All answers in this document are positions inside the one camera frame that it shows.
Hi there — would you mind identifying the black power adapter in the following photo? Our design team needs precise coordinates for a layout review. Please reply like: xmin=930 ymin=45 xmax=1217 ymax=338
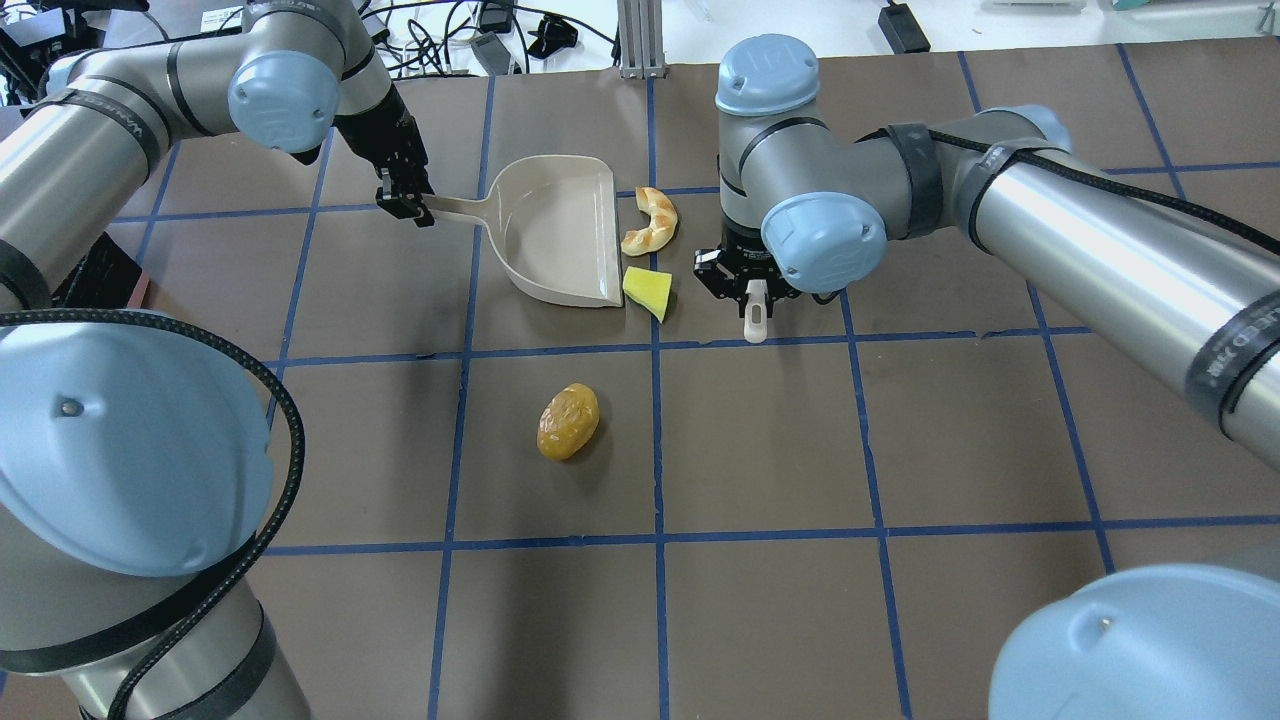
xmin=877 ymin=1 xmax=931 ymax=55

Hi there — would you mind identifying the white hand brush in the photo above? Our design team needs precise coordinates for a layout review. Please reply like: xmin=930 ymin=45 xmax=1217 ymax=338
xmin=742 ymin=278 xmax=771 ymax=345

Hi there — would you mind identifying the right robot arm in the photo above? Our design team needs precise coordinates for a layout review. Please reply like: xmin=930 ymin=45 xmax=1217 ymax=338
xmin=695 ymin=35 xmax=1279 ymax=719

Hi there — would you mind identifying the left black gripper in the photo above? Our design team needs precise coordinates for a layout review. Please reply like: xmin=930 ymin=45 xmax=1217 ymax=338
xmin=335 ymin=86 xmax=436 ymax=228

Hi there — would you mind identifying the golden brown bread roll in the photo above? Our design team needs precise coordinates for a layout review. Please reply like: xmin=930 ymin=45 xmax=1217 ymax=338
xmin=536 ymin=383 xmax=600 ymax=461

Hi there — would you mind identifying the curved bread piece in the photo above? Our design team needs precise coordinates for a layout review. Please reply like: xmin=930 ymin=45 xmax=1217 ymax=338
xmin=620 ymin=187 xmax=678 ymax=258

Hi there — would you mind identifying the yellow sponge wedge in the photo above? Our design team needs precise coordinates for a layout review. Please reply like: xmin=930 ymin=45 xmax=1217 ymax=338
xmin=622 ymin=266 xmax=675 ymax=323

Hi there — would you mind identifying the bin with black bag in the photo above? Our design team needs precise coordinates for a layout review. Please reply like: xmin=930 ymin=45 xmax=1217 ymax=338
xmin=52 ymin=232 xmax=151 ymax=309

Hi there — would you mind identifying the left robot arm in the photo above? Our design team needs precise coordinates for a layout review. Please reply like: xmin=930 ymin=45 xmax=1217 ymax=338
xmin=3 ymin=1 xmax=433 ymax=719

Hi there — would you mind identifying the beige plastic dustpan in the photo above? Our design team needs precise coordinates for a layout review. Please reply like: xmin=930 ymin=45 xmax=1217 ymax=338
xmin=424 ymin=154 xmax=625 ymax=307

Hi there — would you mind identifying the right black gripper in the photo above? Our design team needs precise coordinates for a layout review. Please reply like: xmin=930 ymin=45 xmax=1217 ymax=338
xmin=694 ymin=225 xmax=801 ymax=319

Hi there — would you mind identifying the aluminium frame post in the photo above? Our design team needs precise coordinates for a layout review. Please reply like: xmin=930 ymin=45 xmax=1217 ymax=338
xmin=616 ymin=0 xmax=667 ymax=79

